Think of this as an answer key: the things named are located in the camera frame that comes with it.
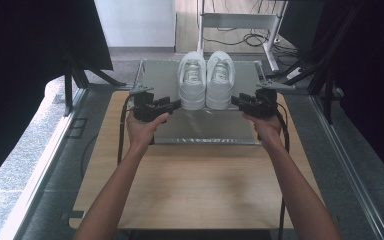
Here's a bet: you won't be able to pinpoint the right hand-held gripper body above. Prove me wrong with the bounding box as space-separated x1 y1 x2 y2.
245 81 297 120

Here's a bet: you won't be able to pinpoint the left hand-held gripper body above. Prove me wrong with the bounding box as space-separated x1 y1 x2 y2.
127 84 168 123

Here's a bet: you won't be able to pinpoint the white sneaker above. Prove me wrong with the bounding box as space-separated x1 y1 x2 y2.
205 50 237 111
176 50 208 111

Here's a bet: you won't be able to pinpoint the two-tier metal shoe rack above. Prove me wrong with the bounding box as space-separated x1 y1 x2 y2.
127 58 279 147

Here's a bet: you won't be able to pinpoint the person's left hand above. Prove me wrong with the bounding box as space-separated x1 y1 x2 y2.
125 111 171 153

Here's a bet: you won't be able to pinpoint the person's right hand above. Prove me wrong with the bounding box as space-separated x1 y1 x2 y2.
241 112 283 149

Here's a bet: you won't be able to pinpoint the white power strip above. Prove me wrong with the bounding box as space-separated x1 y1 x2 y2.
285 66 304 81

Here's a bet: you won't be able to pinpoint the black metal stand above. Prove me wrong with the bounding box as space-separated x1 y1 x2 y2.
54 31 128 118
266 6 346 125

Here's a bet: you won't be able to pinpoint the black curtain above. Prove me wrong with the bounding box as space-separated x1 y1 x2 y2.
0 0 114 193
308 0 384 189

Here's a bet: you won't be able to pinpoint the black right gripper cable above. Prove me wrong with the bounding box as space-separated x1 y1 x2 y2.
273 101 292 240

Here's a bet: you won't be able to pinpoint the black floor cables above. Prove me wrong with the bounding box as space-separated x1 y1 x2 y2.
202 0 309 68

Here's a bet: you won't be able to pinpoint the white desk frame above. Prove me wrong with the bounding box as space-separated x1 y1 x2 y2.
195 0 288 73

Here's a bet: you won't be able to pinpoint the aluminium floor rail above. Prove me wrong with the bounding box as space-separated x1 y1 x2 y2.
309 94 384 240
0 87 89 240

